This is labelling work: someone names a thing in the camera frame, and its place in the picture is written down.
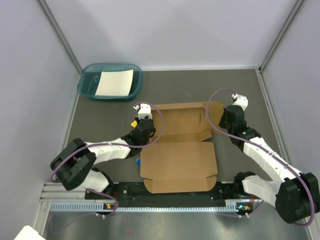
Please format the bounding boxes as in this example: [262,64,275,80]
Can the white box corner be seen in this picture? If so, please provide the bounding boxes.
[14,225,45,240]

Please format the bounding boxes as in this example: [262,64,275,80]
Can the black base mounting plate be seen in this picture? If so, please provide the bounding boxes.
[84,181,263,202]

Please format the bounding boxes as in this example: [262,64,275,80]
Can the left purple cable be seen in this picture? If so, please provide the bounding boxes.
[49,102,165,221]

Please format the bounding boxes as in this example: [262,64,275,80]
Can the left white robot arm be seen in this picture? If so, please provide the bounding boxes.
[50,117,156,199]

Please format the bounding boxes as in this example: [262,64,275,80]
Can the grey slotted cable duct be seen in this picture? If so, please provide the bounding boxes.
[49,201,253,213]

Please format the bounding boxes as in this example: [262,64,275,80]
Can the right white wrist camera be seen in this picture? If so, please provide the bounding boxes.
[231,93,249,111]

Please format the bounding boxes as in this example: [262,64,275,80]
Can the blue rectangular eraser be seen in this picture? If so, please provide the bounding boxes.
[135,158,141,167]

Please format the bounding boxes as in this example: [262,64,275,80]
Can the brown cardboard box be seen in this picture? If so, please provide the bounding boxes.
[140,101,225,194]

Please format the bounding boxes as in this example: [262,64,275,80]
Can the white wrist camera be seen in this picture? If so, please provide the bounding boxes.
[231,93,249,111]
[133,103,153,120]

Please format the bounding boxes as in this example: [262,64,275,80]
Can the aluminium frame rail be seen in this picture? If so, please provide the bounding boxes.
[40,182,260,207]

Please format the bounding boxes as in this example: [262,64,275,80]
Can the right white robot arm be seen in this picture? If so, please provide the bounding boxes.
[219,105,320,226]

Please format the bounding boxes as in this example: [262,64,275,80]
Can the teal plastic bin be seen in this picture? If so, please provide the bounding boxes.
[77,63,143,102]

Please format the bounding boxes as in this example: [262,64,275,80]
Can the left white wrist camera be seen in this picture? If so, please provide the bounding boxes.
[133,103,153,120]

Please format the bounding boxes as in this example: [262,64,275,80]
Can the yellow bone-shaped eraser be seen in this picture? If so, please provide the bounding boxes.
[130,120,138,129]

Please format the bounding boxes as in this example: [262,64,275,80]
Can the white paper sheet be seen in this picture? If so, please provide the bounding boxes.
[95,69,134,97]

